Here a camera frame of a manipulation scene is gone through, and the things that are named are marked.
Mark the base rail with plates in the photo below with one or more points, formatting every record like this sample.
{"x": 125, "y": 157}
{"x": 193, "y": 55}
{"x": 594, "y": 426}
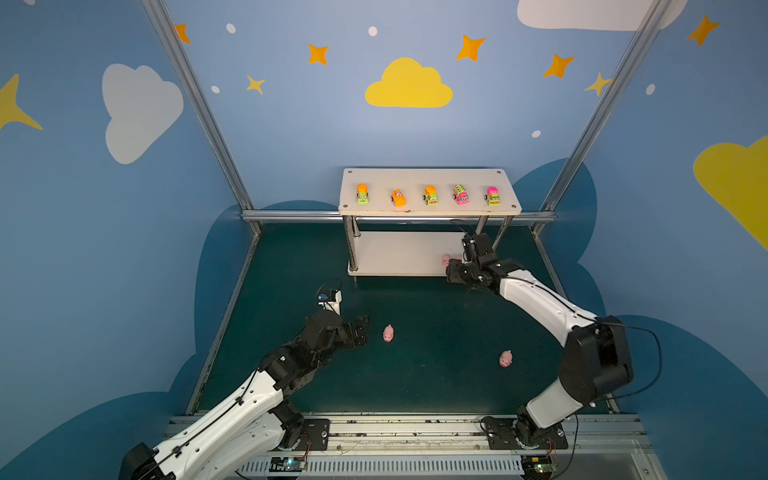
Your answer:
{"x": 440, "y": 446}

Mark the aluminium cage frame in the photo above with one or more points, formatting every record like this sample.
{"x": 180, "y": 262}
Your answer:
{"x": 398, "y": 115}

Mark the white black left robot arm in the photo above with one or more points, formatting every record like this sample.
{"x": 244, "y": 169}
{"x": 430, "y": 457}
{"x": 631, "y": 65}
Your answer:
{"x": 257, "y": 417}

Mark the orange yellow toy car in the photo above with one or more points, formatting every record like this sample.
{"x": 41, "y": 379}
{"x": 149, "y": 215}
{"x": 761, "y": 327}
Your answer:
{"x": 398, "y": 198}

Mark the pink drum green toy truck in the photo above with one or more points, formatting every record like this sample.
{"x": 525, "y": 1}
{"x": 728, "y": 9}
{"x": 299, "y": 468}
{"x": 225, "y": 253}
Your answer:
{"x": 492, "y": 196}

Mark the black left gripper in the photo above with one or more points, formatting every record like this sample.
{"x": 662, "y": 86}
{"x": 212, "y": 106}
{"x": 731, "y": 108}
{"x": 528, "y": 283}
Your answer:
{"x": 350, "y": 330}

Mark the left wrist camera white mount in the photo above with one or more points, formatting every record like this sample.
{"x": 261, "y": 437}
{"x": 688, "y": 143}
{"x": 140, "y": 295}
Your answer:
{"x": 330, "y": 300}

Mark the white two-tier shelf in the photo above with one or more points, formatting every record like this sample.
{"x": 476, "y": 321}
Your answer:
{"x": 416, "y": 253}

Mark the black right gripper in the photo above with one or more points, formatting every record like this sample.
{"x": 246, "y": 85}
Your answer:
{"x": 465, "y": 271}

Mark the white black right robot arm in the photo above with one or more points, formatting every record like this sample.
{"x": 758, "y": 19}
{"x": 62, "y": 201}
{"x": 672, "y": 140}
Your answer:
{"x": 596, "y": 359}

